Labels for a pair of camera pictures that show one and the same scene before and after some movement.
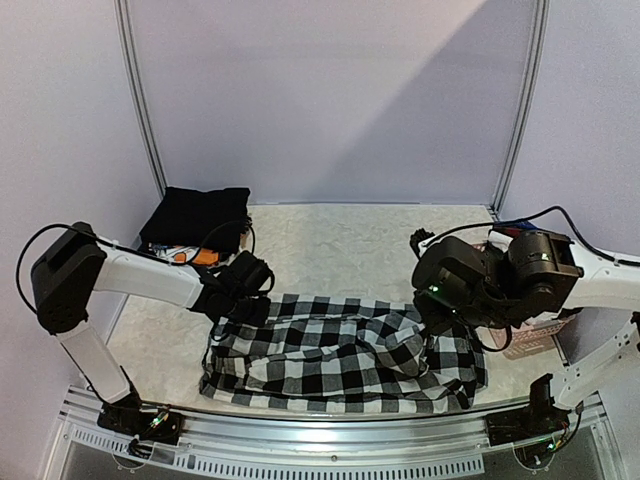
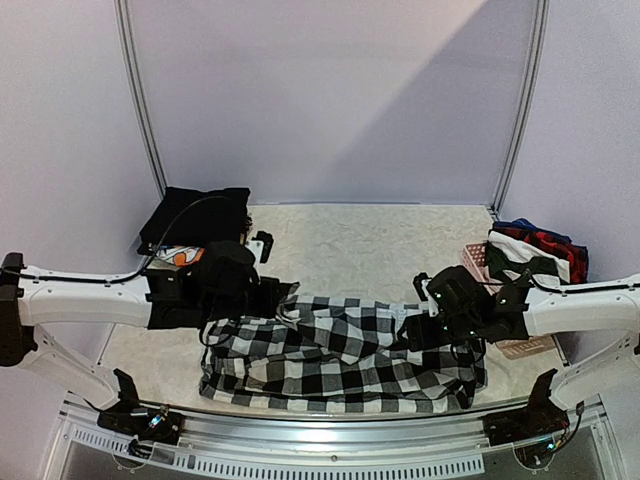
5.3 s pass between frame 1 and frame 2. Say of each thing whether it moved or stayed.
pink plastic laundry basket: stayed
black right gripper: moved
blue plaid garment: stayed
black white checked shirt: stayed
